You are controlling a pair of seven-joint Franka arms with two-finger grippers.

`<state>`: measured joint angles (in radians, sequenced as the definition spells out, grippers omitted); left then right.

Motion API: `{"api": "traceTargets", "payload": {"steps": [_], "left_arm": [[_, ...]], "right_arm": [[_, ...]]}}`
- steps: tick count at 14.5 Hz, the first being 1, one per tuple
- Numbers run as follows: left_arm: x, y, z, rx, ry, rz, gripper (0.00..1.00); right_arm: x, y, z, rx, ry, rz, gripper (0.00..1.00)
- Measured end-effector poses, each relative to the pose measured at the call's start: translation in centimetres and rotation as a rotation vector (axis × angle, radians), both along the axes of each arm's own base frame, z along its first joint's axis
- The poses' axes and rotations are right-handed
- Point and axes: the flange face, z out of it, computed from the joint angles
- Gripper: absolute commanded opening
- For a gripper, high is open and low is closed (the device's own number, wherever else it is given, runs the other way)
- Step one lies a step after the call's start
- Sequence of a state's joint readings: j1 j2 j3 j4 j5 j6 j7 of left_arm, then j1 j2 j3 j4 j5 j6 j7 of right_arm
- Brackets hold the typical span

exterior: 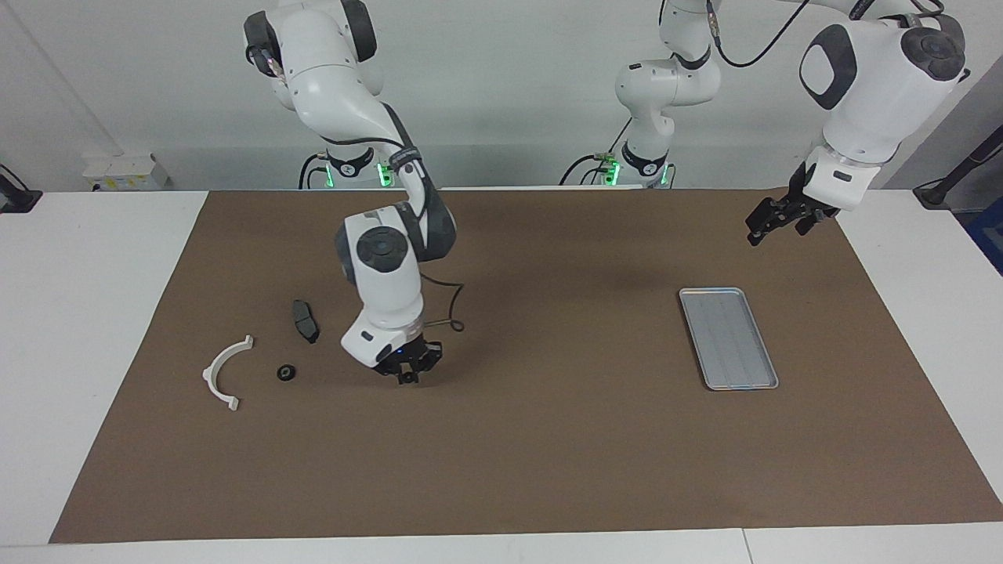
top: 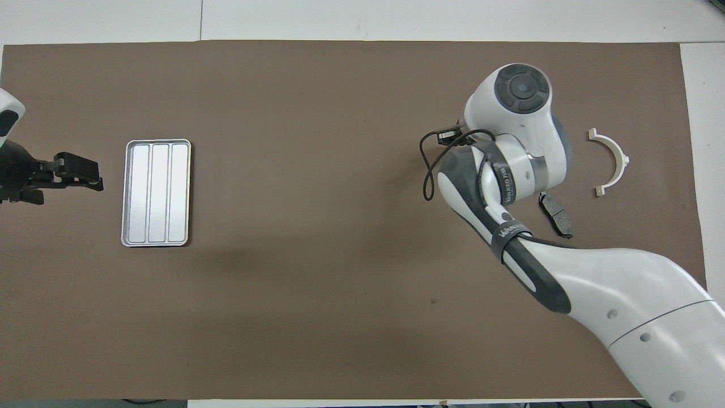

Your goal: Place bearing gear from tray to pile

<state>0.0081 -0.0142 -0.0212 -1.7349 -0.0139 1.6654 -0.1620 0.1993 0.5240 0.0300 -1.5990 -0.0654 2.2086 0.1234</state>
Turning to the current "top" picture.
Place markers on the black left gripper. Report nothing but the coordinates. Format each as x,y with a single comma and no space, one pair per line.
20,173

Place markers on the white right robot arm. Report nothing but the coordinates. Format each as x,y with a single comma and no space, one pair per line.
623,283

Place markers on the silver metal tray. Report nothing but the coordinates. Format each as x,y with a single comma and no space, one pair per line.
156,192

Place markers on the brown table mat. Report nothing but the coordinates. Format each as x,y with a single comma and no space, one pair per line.
283,85

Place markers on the dark curved brake pad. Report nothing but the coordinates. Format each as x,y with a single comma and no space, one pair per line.
558,218

